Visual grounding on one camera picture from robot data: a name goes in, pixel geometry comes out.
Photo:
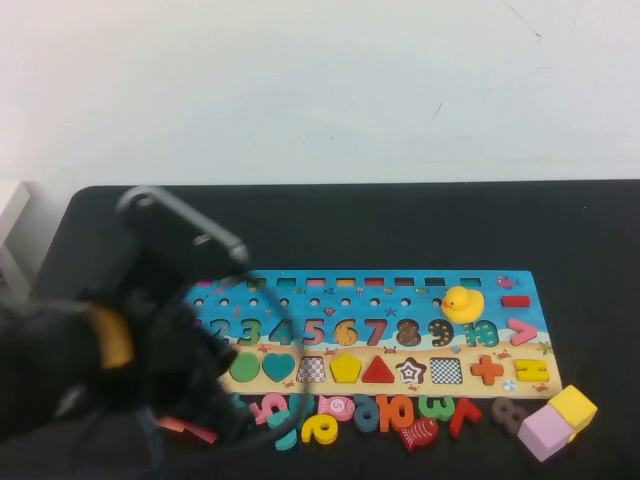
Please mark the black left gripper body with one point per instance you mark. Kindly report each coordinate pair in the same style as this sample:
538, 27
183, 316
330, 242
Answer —
175, 360

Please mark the yellow pentagon piece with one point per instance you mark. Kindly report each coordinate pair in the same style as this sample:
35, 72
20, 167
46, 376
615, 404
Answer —
346, 370

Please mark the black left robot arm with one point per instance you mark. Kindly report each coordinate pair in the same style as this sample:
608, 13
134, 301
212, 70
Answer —
40, 375

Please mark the green circle piece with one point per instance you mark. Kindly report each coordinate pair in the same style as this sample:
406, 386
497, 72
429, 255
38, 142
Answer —
245, 367

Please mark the teal heart piece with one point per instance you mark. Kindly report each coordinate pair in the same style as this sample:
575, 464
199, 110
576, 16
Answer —
278, 367

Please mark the pink number five piece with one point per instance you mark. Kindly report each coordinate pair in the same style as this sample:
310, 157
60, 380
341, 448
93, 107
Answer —
267, 407

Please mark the teal number four piece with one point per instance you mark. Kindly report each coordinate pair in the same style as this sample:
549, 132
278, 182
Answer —
300, 404

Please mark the teal number two piece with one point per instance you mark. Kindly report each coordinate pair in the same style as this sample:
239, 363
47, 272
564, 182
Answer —
286, 442

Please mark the yellow number six piece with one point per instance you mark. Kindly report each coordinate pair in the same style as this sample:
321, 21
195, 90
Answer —
316, 430

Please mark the red triangle piece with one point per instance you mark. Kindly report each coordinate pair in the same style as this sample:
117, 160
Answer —
378, 374

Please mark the orange number ten piece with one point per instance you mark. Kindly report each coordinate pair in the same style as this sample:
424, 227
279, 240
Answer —
384, 412

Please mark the green number three piece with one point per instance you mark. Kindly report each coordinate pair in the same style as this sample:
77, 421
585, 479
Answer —
440, 407

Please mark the colourful wooden puzzle board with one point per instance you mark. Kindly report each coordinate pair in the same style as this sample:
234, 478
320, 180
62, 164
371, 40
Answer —
450, 355

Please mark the red number seven piece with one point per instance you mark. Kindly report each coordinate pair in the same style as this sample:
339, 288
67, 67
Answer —
465, 417

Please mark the orange plus sign piece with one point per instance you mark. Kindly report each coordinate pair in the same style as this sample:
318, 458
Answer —
487, 371

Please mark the red minus sign piece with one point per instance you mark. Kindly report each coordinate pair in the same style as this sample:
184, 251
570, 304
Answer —
515, 301

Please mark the brown number eight piece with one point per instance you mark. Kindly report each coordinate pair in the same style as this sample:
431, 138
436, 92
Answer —
515, 420

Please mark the pink greater-than sign piece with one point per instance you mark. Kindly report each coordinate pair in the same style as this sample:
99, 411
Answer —
528, 331

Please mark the yellow equals sign piece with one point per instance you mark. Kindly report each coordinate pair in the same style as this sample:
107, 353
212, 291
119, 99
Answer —
532, 371

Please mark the orange wooden cube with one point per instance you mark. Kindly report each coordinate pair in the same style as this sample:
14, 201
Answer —
172, 424

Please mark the crimson wooden cube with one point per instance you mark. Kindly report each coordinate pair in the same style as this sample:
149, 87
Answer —
202, 434

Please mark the pink wooden fish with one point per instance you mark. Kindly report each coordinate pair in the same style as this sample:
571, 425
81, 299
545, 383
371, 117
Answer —
336, 405

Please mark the white cabinet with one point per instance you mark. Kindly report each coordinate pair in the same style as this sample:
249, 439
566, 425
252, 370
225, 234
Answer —
10, 205

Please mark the red wooden fish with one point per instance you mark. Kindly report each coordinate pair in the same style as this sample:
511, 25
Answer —
419, 432

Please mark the yellow rubber duck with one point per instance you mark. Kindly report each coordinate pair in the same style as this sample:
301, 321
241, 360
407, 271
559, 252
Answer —
462, 306

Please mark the lilac wooden cube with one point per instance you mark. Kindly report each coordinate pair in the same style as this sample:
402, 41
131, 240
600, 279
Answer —
542, 432

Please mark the yellow wooden cube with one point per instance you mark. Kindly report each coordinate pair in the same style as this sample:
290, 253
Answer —
572, 407

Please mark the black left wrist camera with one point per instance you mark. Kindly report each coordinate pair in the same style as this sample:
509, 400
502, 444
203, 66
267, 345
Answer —
175, 225

